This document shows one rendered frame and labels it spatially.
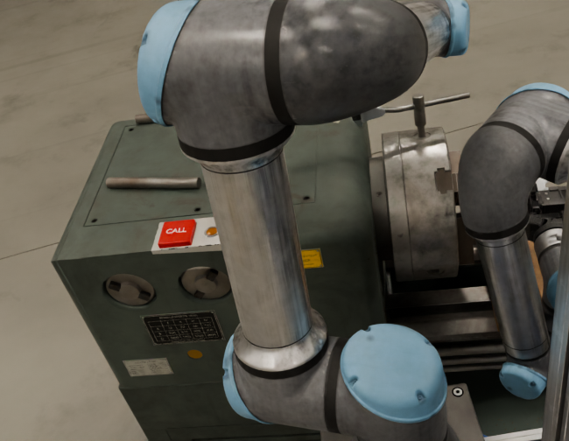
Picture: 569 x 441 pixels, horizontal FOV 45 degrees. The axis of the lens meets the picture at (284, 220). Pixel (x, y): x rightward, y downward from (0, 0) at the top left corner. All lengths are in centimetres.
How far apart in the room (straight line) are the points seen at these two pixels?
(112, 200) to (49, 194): 252
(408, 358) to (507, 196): 32
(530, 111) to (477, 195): 15
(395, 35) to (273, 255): 26
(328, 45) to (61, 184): 344
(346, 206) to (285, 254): 51
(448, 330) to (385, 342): 71
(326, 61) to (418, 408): 41
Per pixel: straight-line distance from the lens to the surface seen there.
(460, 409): 105
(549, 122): 109
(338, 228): 119
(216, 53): 60
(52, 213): 377
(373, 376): 80
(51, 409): 284
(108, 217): 137
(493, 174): 102
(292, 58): 58
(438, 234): 134
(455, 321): 154
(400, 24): 63
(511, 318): 118
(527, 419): 179
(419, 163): 135
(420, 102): 137
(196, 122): 63
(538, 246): 134
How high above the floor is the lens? 204
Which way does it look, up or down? 40 degrees down
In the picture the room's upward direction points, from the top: 14 degrees counter-clockwise
